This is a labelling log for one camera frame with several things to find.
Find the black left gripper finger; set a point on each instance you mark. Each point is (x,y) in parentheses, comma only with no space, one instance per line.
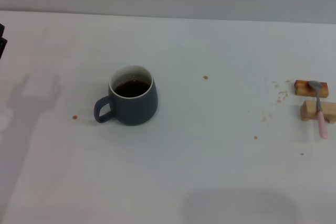
(1,30)
(2,48)

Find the dark coffee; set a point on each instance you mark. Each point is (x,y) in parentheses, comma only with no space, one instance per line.
(131,89)

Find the stained rectangular wooden block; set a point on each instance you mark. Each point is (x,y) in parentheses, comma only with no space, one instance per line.
(302,90)

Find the light notched wooden block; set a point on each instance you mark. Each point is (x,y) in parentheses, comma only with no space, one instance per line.
(309,110)

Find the grey ceramic cup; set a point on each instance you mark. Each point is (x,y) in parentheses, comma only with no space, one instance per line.
(136,111)

